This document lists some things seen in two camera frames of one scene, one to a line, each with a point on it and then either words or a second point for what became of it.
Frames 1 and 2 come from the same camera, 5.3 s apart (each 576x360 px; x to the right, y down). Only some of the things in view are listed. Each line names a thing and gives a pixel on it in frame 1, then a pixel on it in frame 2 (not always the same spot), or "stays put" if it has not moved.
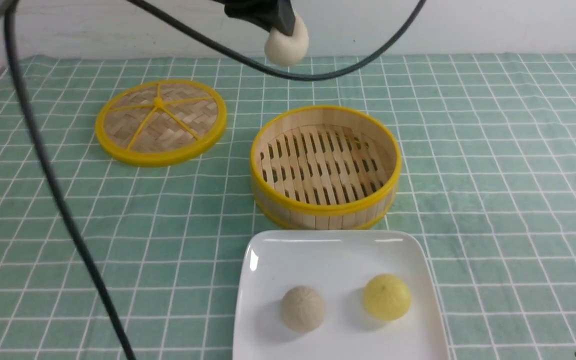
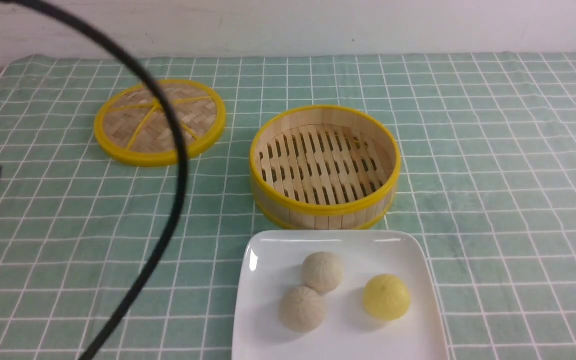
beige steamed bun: [302, 308] stays put
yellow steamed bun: [387, 297] stays put
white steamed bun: [285, 50] -> [323, 272]
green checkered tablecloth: [503, 163] stays put
